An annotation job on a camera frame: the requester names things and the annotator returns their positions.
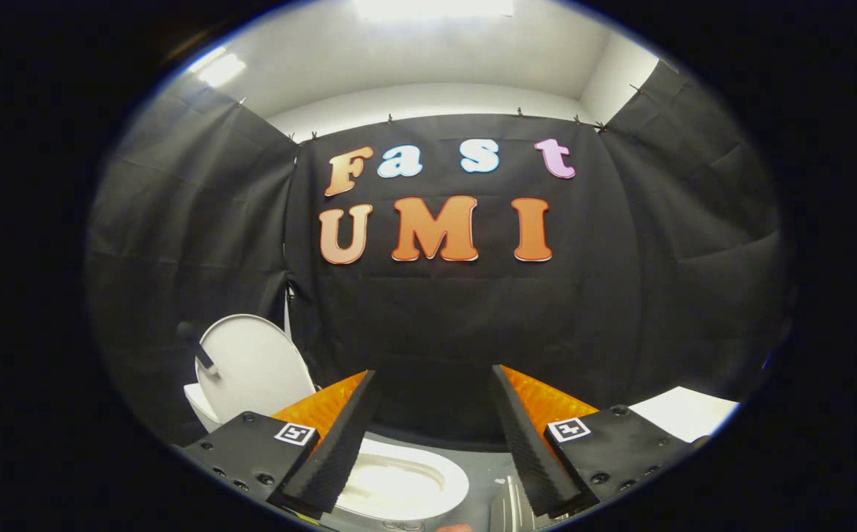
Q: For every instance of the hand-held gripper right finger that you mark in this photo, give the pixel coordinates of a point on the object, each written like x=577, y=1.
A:
x=528, y=443

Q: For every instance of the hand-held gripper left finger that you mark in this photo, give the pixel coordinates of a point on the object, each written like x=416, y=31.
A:
x=340, y=436

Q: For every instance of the white toilet lid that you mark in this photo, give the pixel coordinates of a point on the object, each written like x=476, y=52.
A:
x=258, y=366

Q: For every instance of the white toilet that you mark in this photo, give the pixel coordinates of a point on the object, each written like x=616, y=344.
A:
x=414, y=488

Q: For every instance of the white pipe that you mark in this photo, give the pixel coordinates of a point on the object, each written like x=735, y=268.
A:
x=287, y=318

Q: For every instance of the black backdrop cloth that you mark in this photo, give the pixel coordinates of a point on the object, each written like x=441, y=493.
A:
x=458, y=325

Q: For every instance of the white drawer cabinet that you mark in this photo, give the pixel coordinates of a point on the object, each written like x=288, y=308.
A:
x=683, y=414

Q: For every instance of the rectangular ceiling light panel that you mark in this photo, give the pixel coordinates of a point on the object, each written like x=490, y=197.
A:
x=432, y=7

